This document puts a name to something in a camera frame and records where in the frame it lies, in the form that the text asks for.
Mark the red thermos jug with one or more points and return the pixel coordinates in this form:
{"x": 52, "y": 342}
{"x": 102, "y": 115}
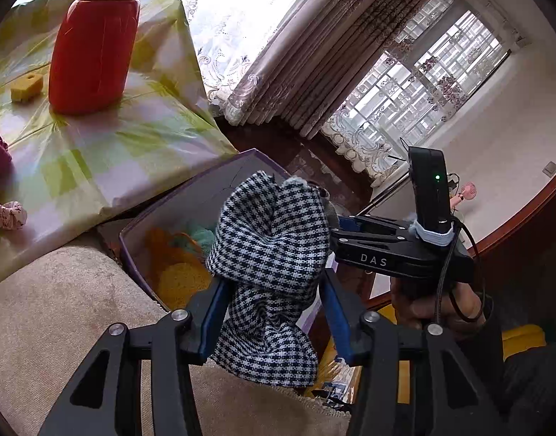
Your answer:
{"x": 91, "y": 54}

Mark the houndstooth cloth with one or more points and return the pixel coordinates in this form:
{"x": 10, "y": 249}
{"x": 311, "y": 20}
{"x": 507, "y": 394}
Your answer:
{"x": 269, "y": 254}

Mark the window with metal grille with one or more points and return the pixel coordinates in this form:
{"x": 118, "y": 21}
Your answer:
{"x": 423, "y": 63}

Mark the wall socket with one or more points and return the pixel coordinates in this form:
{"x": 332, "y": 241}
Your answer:
{"x": 551, "y": 169}

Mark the yellow knitted cloth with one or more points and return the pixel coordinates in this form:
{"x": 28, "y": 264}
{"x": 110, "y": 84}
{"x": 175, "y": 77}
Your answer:
{"x": 182, "y": 277}

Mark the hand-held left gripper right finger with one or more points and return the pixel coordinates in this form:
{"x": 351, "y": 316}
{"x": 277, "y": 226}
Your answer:
{"x": 337, "y": 318}

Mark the white lace curtain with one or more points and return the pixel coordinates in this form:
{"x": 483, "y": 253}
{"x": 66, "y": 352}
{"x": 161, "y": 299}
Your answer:
{"x": 364, "y": 145}
{"x": 241, "y": 18}

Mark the yellow object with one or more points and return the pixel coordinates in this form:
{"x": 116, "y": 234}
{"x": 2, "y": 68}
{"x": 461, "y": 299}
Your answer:
{"x": 523, "y": 337}

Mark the green checkered tablecloth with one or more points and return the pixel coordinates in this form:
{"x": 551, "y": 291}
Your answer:
{"x": 123, "y": 145}

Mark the purple storage box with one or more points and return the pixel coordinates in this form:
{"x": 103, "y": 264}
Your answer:
{"x": 178, "y": 200}

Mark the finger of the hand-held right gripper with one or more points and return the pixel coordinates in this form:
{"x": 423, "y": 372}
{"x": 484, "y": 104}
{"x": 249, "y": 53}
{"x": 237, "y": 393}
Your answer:
{"x": 378, "y": 226}

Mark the pink handheld fan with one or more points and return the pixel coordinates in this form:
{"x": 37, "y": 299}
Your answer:
{"x": 468, "y": 189}

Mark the person's right hand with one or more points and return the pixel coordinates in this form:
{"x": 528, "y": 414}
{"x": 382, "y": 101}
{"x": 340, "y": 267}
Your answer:
{"x": 414, "y": 309}

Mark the mauve patterned curtain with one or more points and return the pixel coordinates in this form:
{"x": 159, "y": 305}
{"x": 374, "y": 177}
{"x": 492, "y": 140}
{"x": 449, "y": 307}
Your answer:
{"x": 323, "y": 45}

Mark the dark wooden cabinet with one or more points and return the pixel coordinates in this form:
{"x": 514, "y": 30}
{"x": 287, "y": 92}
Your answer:
{"x": 300, "y": 154}

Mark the pink floral scrunchie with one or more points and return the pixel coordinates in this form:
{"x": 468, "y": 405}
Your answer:
{"x": 7, "y": 213}

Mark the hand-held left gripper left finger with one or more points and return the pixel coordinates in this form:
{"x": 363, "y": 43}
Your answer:
{"x": 218, "y": 302}

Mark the yellow sponge block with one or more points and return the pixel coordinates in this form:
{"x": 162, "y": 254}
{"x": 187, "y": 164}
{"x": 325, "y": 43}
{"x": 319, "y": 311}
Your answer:
{"x": 27, "y": 86}

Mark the teal knitted cloth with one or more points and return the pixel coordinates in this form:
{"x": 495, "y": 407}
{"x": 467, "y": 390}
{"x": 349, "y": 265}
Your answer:
{"x": 201, "y": 238}

